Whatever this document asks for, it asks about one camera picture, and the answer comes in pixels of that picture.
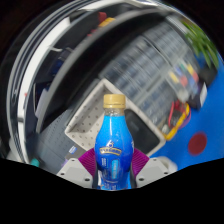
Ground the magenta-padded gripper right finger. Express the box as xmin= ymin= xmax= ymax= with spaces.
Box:
xmin=129 ymin=147 xmax=171 ymax=190

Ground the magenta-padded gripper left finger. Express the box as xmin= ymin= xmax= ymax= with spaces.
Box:
xmin=55 ymin=147 xmax=99 ymax=190

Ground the blue drink bottle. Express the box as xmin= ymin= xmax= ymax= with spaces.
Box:
xmin=94 ymin=93 xmax=134 ymax=191

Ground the dark grey upright box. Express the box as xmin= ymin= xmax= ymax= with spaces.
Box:
xmin=60 ymin=143 xmax=89 ymax=169

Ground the black zip case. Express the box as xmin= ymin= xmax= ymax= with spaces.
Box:
xmin=123 ymin=108 xmax=160 ymax=155

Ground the beige dotted storage tray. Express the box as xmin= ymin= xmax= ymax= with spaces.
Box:
xmin=64 ymin=78 xmax=167 ymax=158

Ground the flat round red coaster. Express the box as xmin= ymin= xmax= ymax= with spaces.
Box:
xmin=187 ymin=131 xmax=208 ymax=157

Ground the black box with white label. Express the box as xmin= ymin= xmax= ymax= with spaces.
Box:
xmin=186 ymin=79 xmax=208 ymax=110

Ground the black overhead shelf unit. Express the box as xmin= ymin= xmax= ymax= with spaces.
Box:
xmin=6 ymin=3 xmax=188 ymax=161

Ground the clear organizer with coloured parts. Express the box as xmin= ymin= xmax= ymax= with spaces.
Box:
xmin=166 ymin=59 xmax=203 ymax=101

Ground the grey small-parts drawer cabinet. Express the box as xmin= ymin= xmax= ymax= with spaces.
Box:
xmin=99 ymin=21 xmax=201 ymax=134

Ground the flat black case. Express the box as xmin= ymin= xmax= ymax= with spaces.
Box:
xmin=199 ymin=59 xmax=218 ymax=86

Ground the green potted plant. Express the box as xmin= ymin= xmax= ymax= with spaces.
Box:
xmin=183 ymin=21 xmax=221 ymax=68

